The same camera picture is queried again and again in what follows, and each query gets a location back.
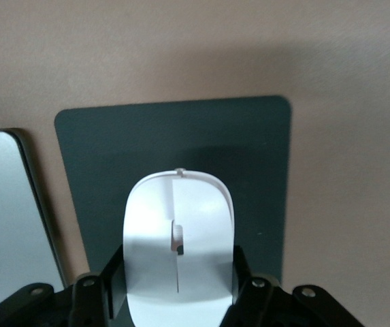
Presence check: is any brown table cover sheet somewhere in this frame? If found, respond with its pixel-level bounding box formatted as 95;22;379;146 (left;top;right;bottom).
0;0;390;327

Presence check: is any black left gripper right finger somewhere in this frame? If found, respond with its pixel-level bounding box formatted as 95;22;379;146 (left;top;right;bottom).
220;244;364;327

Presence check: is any white computer mouse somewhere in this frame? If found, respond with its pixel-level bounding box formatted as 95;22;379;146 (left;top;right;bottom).
123;167;235;327

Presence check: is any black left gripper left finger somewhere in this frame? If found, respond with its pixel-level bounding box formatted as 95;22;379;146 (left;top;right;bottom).
0;243;128;327

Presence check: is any silver closed laptop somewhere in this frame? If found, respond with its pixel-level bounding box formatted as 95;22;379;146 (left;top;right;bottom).
0;127;69;291

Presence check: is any dark grey mouse pad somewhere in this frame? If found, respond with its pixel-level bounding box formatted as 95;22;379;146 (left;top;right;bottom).
54;95;293;327

